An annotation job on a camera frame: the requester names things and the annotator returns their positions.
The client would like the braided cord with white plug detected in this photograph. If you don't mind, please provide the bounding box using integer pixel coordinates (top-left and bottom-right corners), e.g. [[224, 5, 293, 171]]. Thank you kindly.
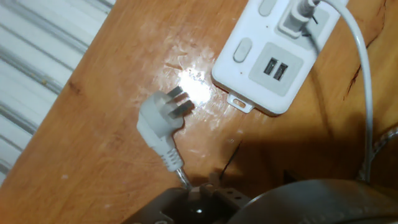
[[136, 86, 398, 190]]

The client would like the white hair dryer cord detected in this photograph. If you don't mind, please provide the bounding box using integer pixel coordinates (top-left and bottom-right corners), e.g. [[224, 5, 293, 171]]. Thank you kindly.
[[277, 0, 374, 183]]

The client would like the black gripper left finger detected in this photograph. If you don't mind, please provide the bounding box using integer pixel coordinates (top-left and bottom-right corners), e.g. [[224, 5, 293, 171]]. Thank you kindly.
[[121, 177, 252, 224]]

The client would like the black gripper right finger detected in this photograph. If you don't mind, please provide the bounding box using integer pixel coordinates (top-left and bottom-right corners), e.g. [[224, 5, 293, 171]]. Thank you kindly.
[[228, 179, 398, 224]]

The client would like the white power strip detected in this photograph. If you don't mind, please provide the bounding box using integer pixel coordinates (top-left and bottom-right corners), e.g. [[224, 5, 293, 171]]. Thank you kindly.
[[211, 0, 349, 116]]

